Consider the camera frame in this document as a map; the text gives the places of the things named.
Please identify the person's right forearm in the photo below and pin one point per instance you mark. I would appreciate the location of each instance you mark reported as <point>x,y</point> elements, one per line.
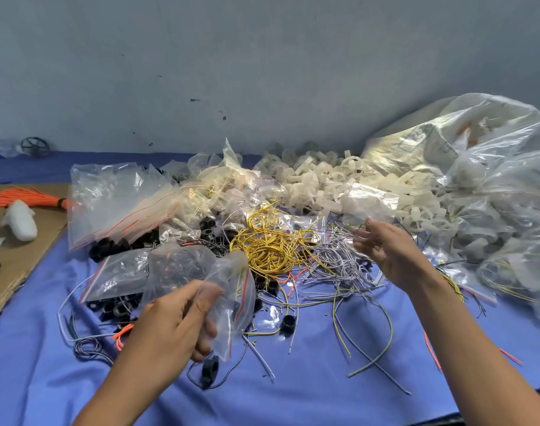
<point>483,359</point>

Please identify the clear zip plastic bag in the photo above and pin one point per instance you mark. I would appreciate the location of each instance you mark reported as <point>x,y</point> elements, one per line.
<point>177,266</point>

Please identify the heap of plastic bags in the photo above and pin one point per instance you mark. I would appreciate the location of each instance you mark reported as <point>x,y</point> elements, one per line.
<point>217,186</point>

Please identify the pile of black plastic rings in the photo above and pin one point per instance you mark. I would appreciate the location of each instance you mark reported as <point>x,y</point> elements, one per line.
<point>110,248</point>

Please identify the orange tie bundle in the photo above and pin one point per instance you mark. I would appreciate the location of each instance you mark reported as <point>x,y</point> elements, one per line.
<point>26,197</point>

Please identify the pile of white plastic wheels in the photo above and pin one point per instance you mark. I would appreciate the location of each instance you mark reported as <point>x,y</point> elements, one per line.
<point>341,182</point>

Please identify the red-zip plastic bag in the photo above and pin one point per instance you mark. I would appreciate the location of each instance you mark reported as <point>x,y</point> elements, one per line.
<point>119,275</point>

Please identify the black round wheel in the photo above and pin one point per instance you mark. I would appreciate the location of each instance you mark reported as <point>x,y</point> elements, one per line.
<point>35,147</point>

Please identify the stack of plastic bags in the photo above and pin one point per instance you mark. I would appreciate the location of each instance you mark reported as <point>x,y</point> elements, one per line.
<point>119,204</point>

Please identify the clear plastic water bottle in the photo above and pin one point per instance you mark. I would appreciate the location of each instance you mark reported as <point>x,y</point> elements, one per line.
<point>2,149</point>

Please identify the white handheld device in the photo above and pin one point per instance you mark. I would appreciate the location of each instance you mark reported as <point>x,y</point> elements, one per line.
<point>21,222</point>

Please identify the person's left hand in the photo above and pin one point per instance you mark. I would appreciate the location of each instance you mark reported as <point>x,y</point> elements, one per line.
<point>177,332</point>

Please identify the brown cardboard sheet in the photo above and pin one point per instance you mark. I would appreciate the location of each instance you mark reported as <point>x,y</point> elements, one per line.
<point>13,261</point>

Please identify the person's right hand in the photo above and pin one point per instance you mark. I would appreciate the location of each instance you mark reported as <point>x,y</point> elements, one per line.
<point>398,253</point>

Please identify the blue cloth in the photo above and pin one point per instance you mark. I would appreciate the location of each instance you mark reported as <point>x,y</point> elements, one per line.
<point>21,377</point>

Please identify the pile of large plastic bags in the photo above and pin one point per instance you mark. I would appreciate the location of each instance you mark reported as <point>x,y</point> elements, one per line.
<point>491,155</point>

